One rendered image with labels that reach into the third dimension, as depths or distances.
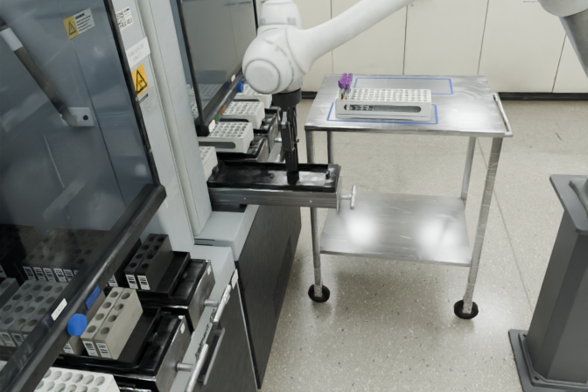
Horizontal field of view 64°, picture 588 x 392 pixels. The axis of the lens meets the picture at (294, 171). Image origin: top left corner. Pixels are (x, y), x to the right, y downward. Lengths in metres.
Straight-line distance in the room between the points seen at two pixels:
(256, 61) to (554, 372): 1.39
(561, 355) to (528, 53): 2.32
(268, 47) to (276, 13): 0.16
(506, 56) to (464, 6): 0.46
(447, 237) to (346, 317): 0.51
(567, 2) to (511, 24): 2.61
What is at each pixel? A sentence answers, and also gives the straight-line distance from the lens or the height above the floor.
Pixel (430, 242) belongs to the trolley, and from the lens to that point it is 1.87.
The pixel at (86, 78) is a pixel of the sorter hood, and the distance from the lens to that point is 0.77.
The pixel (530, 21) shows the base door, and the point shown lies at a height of 0.58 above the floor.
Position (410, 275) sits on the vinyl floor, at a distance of 2.14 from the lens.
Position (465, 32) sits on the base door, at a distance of 3.51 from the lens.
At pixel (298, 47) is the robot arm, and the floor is 1.20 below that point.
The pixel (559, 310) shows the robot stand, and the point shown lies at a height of 0.35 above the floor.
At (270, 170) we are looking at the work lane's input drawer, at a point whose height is 0.80.
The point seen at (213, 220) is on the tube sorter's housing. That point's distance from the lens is 1.27.
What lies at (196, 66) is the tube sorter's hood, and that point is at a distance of 1.14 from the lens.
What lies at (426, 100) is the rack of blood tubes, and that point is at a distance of 1.52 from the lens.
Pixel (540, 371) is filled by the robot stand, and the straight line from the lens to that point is 1.87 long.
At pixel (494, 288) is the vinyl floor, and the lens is 2.16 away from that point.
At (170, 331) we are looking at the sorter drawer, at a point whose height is 0.82.
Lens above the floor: 1.49
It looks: 32 degrees down
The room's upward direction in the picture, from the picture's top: 5 degrees counter-clockwise
